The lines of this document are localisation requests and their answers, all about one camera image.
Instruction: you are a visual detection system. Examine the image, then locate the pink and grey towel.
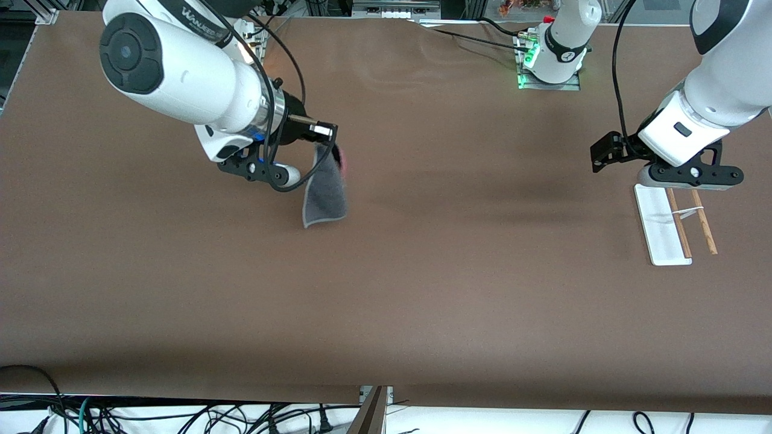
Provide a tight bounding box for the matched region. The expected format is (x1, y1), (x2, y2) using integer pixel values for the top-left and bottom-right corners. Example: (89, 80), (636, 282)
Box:
(302, 143), (349, 229)

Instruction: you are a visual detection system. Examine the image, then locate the white rack with wooden bars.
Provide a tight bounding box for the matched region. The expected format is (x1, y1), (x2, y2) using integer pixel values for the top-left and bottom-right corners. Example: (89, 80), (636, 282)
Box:
(633, 184), (720, 266)

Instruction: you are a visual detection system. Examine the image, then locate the orange patterned object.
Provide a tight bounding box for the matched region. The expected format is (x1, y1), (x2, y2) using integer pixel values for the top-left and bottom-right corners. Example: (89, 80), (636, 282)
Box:
(497, 0), (545, 16)

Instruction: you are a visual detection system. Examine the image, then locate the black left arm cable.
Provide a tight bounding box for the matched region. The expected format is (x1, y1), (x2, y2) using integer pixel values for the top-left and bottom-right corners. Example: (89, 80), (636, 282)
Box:
(612, 0), (638, 153)

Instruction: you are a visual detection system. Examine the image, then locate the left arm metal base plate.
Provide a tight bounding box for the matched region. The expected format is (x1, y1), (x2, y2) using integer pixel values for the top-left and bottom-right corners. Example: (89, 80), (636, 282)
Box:
(515, 33), (581, 92)

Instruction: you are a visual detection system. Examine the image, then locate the black base cable bundle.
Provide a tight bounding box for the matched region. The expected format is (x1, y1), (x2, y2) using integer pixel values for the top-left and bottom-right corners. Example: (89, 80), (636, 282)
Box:
(241, 0), (291, 37)

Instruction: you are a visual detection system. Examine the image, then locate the short black table cable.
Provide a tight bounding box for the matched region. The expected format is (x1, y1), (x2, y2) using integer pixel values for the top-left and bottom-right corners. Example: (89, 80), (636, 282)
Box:
(479, 16), (535, 37)

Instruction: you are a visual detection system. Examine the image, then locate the long black table cable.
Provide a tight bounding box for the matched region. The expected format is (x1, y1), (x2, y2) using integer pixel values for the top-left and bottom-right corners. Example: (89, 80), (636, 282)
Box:
(413, 20), (535, 50)

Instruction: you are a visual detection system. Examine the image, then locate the black tangled floor cable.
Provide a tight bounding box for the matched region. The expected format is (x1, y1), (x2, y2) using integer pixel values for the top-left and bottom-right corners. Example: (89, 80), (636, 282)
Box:
(90, 403), (362, 434)

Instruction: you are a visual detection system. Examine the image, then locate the black looped floor cable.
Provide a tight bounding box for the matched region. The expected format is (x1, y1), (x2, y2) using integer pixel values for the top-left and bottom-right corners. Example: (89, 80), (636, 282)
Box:
(0, 364), (66, 434)

